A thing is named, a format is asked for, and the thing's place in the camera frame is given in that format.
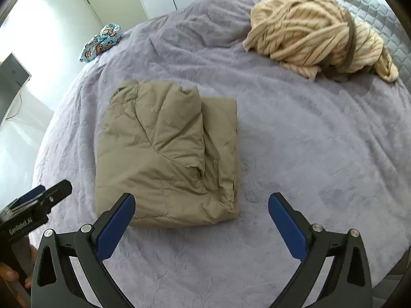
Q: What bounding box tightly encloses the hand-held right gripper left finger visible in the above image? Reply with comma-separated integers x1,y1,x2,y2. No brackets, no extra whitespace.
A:
30,192,137,308

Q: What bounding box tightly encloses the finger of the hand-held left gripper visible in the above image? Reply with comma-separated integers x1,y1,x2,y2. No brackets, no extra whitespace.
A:
43,179,73,206
14,184,46,207

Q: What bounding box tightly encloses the person's left hand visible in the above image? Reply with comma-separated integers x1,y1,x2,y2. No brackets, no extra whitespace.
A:
0,245,38,289

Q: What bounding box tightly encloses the thin dark cable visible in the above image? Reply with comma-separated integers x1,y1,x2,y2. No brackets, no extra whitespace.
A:
6,92,24,120

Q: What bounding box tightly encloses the beige puffer jacket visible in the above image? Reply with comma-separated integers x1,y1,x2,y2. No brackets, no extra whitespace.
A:
95,78,242,229

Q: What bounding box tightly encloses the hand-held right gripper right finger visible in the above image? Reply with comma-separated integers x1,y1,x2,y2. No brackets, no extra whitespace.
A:
268,192,375,308

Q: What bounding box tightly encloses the dark flat monitor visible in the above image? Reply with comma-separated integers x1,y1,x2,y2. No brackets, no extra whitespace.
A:
0,52,32,123

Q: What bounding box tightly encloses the beige striped knit garment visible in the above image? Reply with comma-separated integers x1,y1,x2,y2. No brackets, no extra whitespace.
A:
242,0,399,83

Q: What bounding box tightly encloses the grey quilted headboard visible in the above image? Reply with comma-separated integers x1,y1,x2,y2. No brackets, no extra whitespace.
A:
307,0,411,82

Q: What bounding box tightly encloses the white desk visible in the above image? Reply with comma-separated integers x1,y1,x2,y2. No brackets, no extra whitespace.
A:
0,85,56,199

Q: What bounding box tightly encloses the blue cartoon print cloth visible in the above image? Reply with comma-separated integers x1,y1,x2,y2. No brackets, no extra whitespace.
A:
79,23,124,63

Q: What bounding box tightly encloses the lavender fleece blanket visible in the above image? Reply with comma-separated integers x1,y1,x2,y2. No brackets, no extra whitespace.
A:
32,0,411,308

